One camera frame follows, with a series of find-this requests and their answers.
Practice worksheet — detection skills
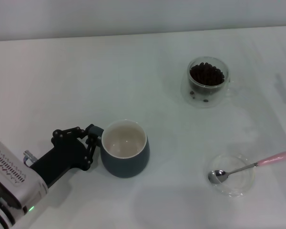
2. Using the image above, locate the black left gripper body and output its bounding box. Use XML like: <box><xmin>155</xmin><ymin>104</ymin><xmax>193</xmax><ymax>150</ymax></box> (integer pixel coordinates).
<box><xmin>30</xmin><ymin>135</ymin><xmax>87</xmax><ymax>188</ymax></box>

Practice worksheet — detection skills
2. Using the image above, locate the dark green ceramic mug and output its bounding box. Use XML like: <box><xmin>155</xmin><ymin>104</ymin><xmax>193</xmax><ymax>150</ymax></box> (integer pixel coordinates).
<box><xmin>88</xmin><ymin>119</ymin><xmax>150</xmax><ymax>178</ymax></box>

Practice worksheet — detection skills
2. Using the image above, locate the pink-handled metal spoon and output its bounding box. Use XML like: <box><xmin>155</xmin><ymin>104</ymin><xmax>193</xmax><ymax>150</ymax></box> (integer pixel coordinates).
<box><xmin>207</xmin><ymin>151</ymin><xmax>286</xmax><ymax>184</ymax></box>

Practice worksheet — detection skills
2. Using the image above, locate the clear double-walled glass cup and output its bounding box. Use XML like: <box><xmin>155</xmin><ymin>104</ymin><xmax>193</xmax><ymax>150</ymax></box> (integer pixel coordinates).
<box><xmin>180</xmin><ymin>56</ymin><xmax>240</xmax><ymax>108</ymax></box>

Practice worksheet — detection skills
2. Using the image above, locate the pile of coffee beans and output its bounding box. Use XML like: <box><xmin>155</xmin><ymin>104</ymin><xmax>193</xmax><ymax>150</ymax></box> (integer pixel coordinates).
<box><xmin>189</xmin><ymin>62</ymin><xmax>225</xmax><ymax>86</ymax></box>

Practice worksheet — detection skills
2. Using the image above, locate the clear glass saucer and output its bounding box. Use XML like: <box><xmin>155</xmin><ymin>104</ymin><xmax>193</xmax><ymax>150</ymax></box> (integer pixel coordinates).
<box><xmin>203</xmin><ymin>153</ymin><xmax>256</xmax><ymax>198</ymax></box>

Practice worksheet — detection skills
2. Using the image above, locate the metal cable connector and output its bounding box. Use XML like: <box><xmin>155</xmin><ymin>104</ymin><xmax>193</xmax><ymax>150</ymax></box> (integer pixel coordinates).
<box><xmin>22</xmin><ymin>149</ymin><xmax>37</xmax><ymax>166</ymax></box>

